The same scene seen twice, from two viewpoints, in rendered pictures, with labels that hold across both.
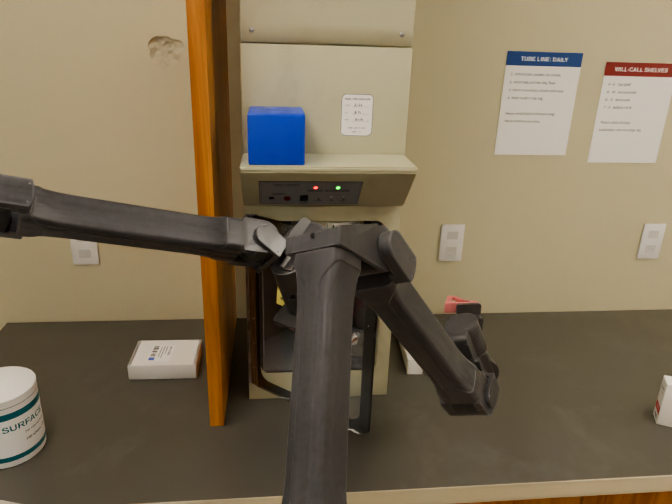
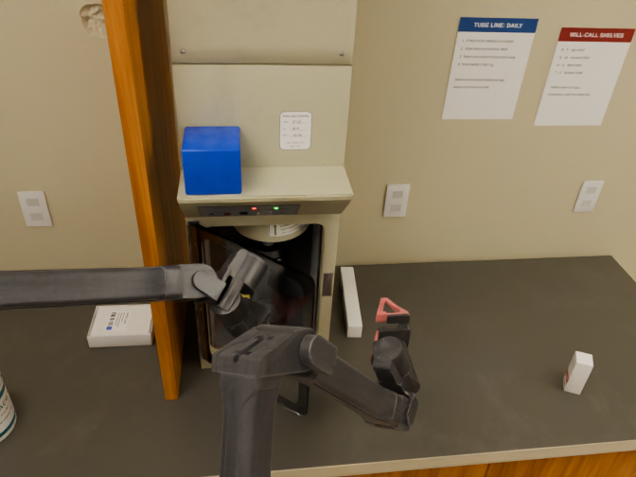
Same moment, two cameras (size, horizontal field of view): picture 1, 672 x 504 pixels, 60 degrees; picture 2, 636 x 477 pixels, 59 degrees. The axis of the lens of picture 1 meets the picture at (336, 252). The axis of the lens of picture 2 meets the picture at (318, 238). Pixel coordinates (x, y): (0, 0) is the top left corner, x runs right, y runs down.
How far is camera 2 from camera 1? 0.32 m
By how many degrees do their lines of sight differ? 14
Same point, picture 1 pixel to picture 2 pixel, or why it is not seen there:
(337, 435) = not seen: outside the picture
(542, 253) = (483, 208)
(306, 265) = (230, 388)
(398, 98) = (337, 114)
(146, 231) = (85, 296)
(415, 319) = (337, 388)
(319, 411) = not seen: outside the picture
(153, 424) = (114, 398)
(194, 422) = (150, 396)
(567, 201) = (511, 161)
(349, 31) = (286, 51)
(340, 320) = (260, 440)
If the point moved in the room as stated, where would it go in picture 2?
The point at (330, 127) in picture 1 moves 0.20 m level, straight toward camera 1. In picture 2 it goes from (269, 142) to (263, 196)
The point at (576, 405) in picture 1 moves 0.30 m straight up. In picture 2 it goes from (496, 371) to (526, 281)
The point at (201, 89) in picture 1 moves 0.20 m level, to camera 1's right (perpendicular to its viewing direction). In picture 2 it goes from (132, 126) to (253, 131)
